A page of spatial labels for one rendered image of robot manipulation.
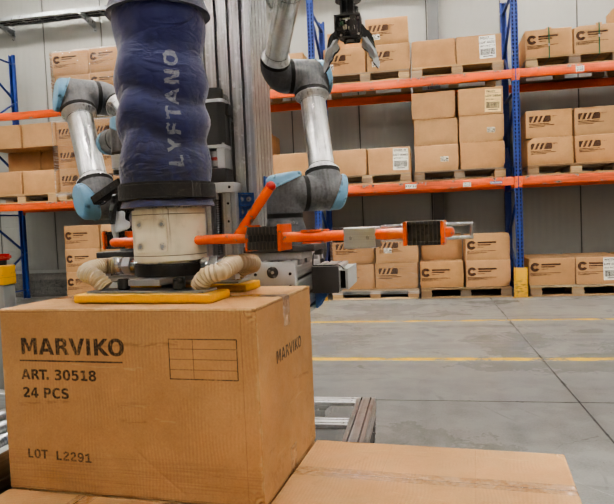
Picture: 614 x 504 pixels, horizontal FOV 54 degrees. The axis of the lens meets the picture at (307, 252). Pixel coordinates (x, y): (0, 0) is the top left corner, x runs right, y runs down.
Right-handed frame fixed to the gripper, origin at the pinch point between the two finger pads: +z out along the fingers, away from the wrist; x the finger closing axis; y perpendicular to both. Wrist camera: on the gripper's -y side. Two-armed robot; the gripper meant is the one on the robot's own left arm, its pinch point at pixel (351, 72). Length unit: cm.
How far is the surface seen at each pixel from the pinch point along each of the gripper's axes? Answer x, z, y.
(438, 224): 21, 43, 45
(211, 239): -29, 44, 40
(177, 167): -35, 28, 44
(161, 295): -37, 56, 50
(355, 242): 4, 46, 43
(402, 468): 12, 97, 36
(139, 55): -41, 4, 46
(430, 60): 36, -170, -677
